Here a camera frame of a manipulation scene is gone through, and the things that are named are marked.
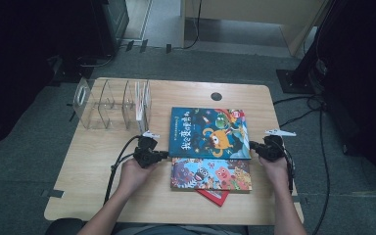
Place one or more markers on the beige wooden cabinet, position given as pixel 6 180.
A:
pixel 258 11

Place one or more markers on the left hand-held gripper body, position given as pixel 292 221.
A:
pixel 145 153

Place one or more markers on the red picture book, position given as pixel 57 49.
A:
pixel 217 197

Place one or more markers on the clear acrylic book rack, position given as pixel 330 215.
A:
pixel 111 104

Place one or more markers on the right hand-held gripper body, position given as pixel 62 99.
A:
pixel 272 148

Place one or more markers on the colourful animals picture book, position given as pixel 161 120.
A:
pixel 209 174

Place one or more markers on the black round table grommet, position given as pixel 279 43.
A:
pixel 216 96

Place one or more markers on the black cabinet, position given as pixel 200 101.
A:
pixel 111 26

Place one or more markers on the blue monster picture book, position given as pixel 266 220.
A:
pixel 209 133

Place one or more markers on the person's right hand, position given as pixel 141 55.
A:
pixel 277 174

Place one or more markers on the black metal stand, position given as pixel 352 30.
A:
pixel 293 81

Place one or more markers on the person's left hand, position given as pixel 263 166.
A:
pixel 132 176

